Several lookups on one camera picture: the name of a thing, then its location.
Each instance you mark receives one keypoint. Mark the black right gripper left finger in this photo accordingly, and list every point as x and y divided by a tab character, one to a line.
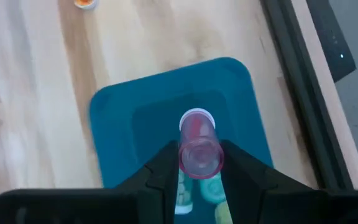
104	205

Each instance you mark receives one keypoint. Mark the black metal table frame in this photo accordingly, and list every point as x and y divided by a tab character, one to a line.
306	93

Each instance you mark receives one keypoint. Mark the blue plastic basket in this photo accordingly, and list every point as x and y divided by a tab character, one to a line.
154	124

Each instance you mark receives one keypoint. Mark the teal pill bottle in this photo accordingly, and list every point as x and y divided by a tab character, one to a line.
212	191
183	196

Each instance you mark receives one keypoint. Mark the pink pill bottle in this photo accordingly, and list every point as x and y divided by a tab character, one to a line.
200	149

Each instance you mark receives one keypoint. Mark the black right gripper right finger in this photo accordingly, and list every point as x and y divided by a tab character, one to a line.
291	205

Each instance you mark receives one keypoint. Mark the flat black electronic device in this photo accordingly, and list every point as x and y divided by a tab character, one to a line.
331	37

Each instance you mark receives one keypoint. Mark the orange pill bottle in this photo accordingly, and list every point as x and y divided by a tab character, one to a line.
85	3

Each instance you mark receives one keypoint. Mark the yellow pill bottle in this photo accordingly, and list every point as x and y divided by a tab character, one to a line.
224	214

